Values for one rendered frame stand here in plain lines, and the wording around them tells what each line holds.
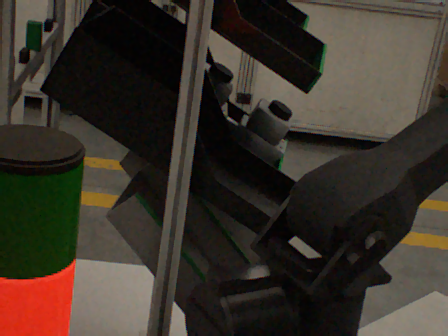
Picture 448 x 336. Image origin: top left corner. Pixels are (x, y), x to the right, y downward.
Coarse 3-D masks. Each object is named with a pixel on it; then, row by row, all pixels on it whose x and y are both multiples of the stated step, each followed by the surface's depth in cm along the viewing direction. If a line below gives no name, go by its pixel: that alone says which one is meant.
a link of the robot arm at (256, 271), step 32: (384, 224) 57; (288, 256) 59; (352, 256) 56; (224, 288) 56; (256, 288) 58; (288, 288) 58; (320, 288) 57; (192, 320) 59; (224, 320) 56; (256, 320) 57; (288, 320) 58
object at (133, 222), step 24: (144, 168) 97; (144, 192) 95; (192, 192) 97; (120, 216) 85; (144, 216) 85; (192, 216) 98; (216, 216) 98; (144, 240) 86; (192, 240) 99; (216, 240) 99; (144, 264) 87; (192, 264) 86; (216, 264) 100; (240, 264) 99; (192, 288) 87
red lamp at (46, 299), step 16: (64, 272) 39; (0, 288) 37; (16, 288) 37; (32, 288) 38; (48, 288) 38; (64, 288) 39; (0, 304) 38; (16, 304) 38; (32, 304) 38; (48, 304) 38; (64, 304) 39; (0, 320) 38; (16, 320) 38; (32, 320) 38; (48, 320) 39; (64, 320) 40
